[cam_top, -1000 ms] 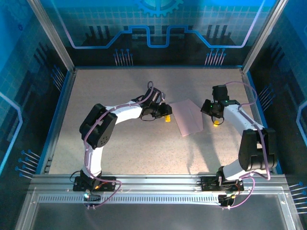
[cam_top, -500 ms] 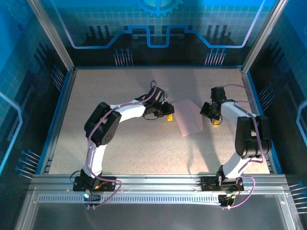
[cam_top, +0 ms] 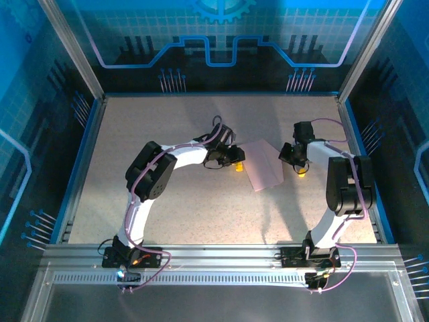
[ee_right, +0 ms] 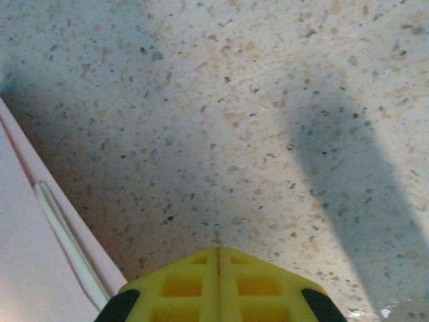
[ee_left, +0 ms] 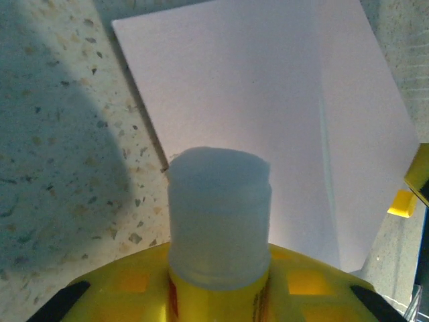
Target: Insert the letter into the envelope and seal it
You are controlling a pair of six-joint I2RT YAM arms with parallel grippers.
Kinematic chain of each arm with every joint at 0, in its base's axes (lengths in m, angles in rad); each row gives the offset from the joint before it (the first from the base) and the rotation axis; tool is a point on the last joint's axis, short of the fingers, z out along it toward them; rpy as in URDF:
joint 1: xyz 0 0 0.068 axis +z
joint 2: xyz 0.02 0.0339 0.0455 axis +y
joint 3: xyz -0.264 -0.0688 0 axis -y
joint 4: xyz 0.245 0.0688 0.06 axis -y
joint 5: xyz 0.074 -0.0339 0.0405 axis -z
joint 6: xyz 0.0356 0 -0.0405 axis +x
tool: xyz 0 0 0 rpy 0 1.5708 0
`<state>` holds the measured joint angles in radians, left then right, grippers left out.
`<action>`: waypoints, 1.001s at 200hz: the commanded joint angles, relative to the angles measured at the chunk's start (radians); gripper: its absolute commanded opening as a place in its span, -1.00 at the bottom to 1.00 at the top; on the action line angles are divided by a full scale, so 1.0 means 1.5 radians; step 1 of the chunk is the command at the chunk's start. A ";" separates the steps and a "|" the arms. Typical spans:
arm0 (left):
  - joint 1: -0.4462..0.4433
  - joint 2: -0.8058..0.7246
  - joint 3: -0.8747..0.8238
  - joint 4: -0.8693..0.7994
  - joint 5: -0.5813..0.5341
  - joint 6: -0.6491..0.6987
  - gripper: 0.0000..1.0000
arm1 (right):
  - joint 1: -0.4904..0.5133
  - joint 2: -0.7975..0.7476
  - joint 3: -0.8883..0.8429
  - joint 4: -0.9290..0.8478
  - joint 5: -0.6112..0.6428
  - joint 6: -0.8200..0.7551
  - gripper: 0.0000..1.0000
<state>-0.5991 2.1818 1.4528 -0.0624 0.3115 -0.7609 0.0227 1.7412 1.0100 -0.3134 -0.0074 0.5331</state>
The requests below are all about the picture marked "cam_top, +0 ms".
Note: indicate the aluminium side rail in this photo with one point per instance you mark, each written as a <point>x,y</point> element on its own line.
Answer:
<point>353,151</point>
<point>89,151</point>

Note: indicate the aluminium front rail beam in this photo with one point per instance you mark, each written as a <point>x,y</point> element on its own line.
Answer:
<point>218,255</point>

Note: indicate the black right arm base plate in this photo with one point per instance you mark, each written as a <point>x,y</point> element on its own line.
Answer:
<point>291,256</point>

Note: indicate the yellow glue stick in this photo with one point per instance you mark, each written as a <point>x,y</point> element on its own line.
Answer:
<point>238,168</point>

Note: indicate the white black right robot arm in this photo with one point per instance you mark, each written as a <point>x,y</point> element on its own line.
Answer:
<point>348,188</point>

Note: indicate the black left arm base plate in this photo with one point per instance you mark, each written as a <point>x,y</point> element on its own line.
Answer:
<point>154,258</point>

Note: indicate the pink envelope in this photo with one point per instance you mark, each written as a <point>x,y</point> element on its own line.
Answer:
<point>264,174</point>

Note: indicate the grey front platform panel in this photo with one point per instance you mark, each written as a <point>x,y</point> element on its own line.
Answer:
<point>218,302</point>

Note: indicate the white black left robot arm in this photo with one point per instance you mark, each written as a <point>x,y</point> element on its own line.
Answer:
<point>134,221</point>

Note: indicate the black connector box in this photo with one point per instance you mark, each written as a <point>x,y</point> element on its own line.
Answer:
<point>129,278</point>
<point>315,280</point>

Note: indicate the aluminium corner post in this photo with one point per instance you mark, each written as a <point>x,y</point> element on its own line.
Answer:
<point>368,50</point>
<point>73,50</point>

